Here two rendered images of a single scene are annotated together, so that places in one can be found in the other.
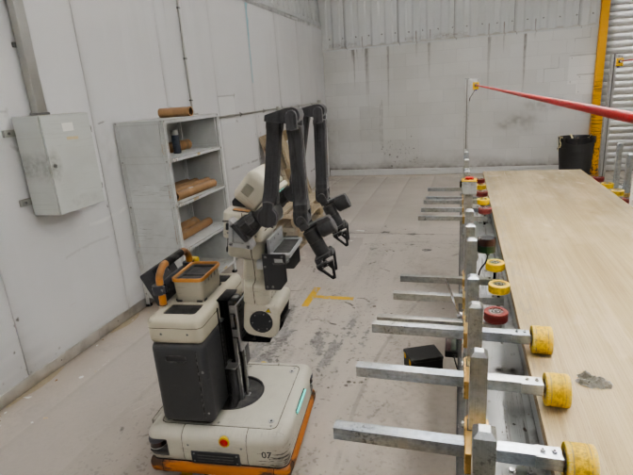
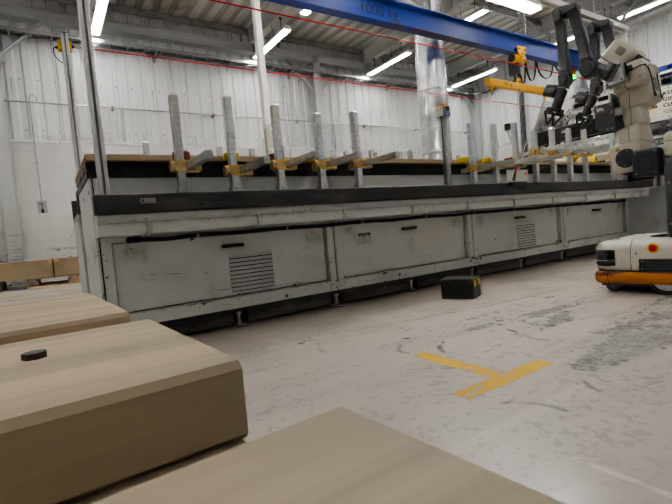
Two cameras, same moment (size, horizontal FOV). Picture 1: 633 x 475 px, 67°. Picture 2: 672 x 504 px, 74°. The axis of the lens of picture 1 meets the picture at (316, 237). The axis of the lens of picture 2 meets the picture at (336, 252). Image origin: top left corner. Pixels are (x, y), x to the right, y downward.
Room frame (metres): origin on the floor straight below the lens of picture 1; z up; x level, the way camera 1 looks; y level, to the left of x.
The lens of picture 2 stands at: (5.10, 0.54, 0.48)
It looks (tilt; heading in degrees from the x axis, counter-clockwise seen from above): 3 degrees down; 220
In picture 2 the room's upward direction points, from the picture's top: 5 degrees counter-clockwise
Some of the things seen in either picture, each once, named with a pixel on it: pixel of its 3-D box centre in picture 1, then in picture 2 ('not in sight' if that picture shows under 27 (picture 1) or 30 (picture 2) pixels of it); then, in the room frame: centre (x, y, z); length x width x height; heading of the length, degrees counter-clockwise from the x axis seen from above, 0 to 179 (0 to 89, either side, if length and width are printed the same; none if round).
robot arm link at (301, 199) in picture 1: (298, 170); (595, 59); (1.77, 0.05, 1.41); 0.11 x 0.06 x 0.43; 169
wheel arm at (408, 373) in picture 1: (451, 377); (561, 150); (1.08, -0.32, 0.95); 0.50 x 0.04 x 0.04; 73
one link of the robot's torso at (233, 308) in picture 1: (263, 314); (638, 165); (2.10, 0.28, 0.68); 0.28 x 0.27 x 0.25; 168
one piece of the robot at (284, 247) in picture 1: (280, 255); (614, 114); (2.02, 0.17, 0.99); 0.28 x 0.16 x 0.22; 168
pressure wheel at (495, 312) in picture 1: (495, 324); not in sight; (1.51, -0.60, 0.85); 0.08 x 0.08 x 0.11
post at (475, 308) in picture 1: (473, 385); (553, 157); (1.10, -0.39, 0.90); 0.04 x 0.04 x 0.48; 73
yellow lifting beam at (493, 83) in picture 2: not in sight; (519, 86); (-3.10, -1.83, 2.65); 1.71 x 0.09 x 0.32; 163
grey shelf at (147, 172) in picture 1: (183, 206); not in sight; (4.21, 1.17, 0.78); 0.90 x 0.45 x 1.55; 163
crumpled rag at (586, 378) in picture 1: (592, 378); not in sight; (1.08, -0.69, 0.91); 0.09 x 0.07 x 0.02; 43
